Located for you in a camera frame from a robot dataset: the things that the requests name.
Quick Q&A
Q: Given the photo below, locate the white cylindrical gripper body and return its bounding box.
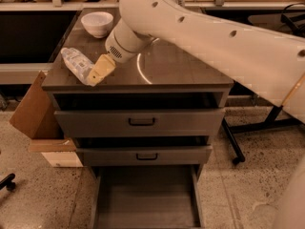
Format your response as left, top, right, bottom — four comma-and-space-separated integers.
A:
105, 19, 153, 63

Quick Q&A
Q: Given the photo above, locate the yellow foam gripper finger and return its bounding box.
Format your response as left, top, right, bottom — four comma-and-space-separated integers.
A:
87, 54, 116, 86

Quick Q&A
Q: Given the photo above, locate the clear plastic water bottle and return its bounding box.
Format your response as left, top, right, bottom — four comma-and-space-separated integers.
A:
61, 48, 94, 85

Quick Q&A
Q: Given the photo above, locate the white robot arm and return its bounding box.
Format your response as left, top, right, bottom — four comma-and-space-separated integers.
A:
88, 0, 305, 122

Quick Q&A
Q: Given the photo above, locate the top grey drawer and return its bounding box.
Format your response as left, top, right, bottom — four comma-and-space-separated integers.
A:
54, 93, 224, 138

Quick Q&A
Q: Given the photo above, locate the grey drawer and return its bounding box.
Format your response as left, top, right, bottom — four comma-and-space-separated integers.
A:
54, 93, 224, 138
76, 136, 212, 166

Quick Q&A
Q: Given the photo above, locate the dark wooden drawer cabinet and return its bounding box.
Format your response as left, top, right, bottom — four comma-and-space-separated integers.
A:
41, 6, 237, 229

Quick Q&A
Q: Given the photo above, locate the middle grey drawer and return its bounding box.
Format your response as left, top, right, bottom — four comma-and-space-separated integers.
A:
76, 136, 212, 166

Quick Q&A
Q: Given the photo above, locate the open bottom drawer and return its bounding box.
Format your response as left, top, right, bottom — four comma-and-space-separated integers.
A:
91, 165, 204, 229

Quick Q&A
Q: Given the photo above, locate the white ceramic bowl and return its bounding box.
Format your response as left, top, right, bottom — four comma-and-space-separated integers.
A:
81, 11, 113, 38

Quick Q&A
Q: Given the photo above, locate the brown cardboard box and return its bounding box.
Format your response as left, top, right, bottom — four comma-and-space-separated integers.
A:
10, 72, 82, 168

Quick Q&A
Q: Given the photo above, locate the black office chair caster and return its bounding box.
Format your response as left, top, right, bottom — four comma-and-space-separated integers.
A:
0, 174, 16, 191

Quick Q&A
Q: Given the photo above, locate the black chair with wheeled base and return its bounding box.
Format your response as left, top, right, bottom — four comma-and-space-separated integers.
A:
222, 2, 304, 165

